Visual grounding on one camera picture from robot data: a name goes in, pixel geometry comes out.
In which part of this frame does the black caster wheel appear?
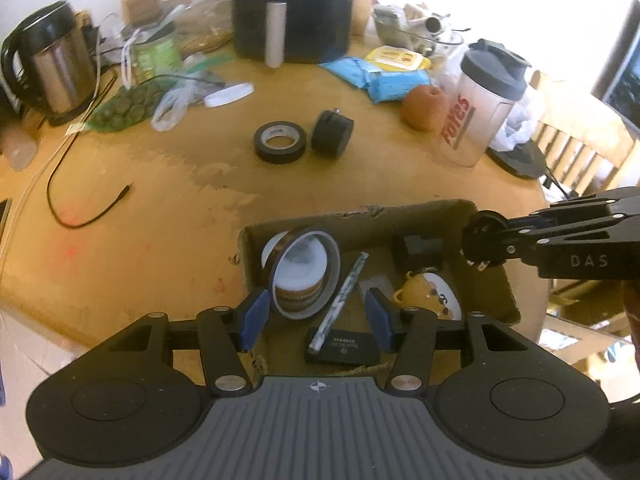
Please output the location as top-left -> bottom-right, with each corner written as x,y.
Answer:
311,107 -> 355,158

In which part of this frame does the white ring lid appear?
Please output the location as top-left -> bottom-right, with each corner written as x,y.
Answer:
204,82 -> 254,108

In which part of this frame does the black round pad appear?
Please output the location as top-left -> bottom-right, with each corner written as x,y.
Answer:
487,139 -> 552,181

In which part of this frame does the steel electric kettle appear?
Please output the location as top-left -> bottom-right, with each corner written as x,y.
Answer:
0,0 -> 102,127

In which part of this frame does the green net bag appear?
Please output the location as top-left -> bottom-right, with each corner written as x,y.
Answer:
89,77 -> 176,133

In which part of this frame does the white cable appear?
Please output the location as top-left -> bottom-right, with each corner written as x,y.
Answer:
0,57 -> 107,261

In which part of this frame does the black electrical tape roll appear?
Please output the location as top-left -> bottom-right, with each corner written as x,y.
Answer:
252,121 -> 307,164

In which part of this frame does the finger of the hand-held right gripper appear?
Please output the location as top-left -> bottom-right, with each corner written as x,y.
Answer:
502,217 -> 640,281
502,187 -> 640,238

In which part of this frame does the black power adapter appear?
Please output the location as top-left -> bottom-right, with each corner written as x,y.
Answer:
390,232 -> 444,275

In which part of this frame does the black air fryer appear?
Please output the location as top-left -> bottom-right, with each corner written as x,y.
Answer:
230,0 -> 358,68

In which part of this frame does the clear plastic bag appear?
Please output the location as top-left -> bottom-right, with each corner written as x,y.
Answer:
151,72 -> 227,132

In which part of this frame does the green round container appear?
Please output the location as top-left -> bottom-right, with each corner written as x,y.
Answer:
127,35 -> 183,83

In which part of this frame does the brown cardboard carton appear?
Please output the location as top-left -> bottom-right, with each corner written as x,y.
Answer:
121,0 -> 202,27

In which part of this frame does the black rectangular case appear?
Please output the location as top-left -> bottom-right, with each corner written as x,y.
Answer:
305,327 -> 381,366

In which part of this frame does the white-lidded round jar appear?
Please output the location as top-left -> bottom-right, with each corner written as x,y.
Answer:
276,239 -> 332,312

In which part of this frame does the amber tape roll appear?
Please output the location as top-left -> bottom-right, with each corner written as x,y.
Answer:
260,227 -> 343,321

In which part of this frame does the black cable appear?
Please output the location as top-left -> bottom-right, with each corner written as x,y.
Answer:
46,72 -> 135,229

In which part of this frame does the dark screen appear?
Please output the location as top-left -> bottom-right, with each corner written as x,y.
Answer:
591,10 -> 640,142

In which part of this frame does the white plastic bag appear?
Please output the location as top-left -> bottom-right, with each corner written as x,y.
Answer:
495,99 -> 540,152

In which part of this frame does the black round plug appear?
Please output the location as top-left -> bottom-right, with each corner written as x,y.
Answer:
461,210 -> 507,272

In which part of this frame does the clear shaker bottle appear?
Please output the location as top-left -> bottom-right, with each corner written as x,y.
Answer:
440,38 -> 532,168

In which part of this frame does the orange fruit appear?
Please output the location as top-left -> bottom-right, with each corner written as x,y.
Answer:
401,85 -> 449,132

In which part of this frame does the marble-patterned pen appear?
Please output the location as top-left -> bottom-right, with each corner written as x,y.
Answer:
309,251 -> 371,352

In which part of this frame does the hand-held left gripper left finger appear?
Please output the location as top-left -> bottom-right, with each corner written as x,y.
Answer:
107,287 -> 271,395

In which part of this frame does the yellow wipes packet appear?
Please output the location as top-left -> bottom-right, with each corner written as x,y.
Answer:
365,45 -> 431,72

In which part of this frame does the wooden chair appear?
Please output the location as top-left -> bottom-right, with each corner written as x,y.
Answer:
529,70 -> 640,202

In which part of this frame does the frosted plastic bottle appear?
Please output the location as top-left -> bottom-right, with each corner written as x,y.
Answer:
0,125 -> 38,172

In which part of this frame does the brown cardboard box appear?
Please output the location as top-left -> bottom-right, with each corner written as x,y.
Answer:
237,199 -> 521,378

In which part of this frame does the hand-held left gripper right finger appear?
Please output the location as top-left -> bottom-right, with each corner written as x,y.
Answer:
364,287 -> 538,393

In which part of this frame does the white drawstring cord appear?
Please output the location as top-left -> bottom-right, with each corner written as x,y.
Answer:
120,22 -> 176,87

